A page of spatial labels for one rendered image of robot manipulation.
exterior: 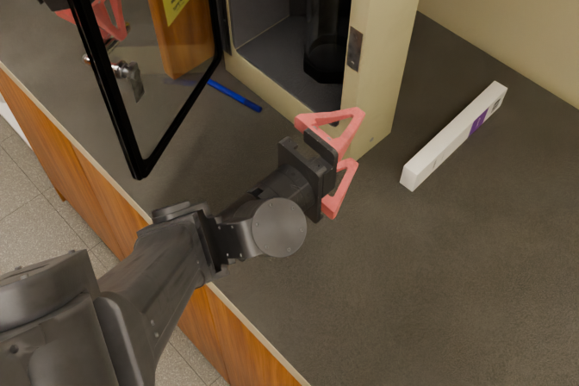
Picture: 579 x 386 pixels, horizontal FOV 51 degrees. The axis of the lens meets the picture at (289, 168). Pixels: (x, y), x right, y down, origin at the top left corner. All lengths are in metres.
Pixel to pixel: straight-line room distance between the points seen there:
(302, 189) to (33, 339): 0.46
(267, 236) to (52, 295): 0.33
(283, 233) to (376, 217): 0.43
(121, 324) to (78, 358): 0.05
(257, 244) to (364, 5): 0.36
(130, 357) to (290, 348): 0.59
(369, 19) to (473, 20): 0.52
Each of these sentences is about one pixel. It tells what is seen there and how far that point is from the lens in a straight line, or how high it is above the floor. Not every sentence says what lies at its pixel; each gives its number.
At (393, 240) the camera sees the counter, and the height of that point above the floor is 0.94.
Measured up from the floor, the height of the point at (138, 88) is 1.17.
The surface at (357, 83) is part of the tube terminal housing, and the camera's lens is 0.88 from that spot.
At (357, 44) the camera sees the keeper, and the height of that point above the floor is 1.21.
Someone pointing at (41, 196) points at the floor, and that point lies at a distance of 2.29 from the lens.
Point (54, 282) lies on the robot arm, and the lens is 0.26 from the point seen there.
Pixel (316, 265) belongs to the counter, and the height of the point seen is 0.94.
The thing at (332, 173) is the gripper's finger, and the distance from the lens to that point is 0.65.
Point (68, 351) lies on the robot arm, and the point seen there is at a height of 1.55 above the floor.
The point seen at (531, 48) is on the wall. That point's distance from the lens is 1.25.
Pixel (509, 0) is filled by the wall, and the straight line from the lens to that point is 1.23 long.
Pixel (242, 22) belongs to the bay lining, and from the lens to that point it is 1.09.
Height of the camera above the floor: 1.78
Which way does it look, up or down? 54 degrees down
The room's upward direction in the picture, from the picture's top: straight up
